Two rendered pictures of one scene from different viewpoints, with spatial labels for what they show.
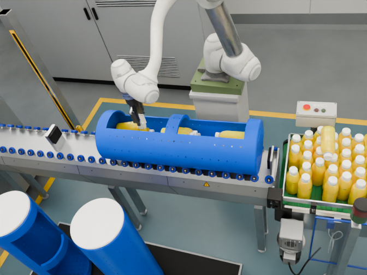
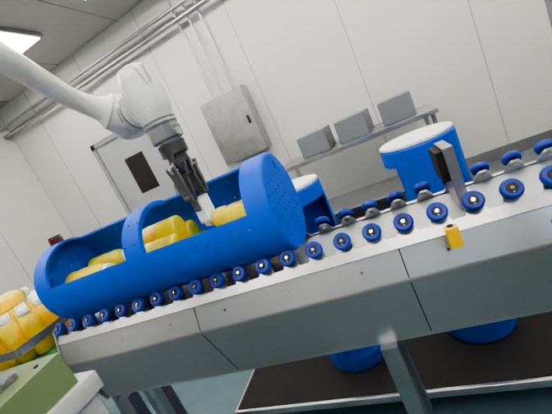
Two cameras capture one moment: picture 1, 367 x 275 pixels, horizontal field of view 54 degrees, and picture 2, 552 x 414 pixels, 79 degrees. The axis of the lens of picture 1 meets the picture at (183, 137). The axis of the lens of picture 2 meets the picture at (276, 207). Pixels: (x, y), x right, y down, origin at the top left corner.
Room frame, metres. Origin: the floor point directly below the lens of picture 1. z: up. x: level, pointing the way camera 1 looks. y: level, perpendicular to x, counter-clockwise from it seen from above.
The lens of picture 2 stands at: (2.42, 0.26, 1.27)
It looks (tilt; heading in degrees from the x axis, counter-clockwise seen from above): 11 degrees down; 172
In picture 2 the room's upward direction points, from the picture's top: 25 degrees counter-clockwise
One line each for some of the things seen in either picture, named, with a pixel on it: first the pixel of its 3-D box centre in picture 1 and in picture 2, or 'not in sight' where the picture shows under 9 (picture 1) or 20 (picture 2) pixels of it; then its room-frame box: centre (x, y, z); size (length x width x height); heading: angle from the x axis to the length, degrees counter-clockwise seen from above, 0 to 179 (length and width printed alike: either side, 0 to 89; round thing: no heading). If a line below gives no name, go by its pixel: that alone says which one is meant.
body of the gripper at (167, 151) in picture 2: (133, 101); (177, 157); (1.47, 0.20, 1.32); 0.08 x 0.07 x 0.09; 152
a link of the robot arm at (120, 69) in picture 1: (124, 76); (143, 95); (1.45, 0.19, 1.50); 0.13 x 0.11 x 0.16; 29
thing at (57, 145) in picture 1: (56, 138); (448, 175); (1.71, 0.77, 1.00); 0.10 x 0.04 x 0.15; 152
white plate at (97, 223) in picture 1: (96, 222); (287, 188); (1.00, 0.53, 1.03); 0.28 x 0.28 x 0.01
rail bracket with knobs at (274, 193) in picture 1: (275, 198); not in sight; (0.89, -0.35, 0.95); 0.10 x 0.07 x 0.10; 152
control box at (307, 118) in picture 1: (315, 114); not in sight; (1.25, -0.72, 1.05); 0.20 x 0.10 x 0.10; 62
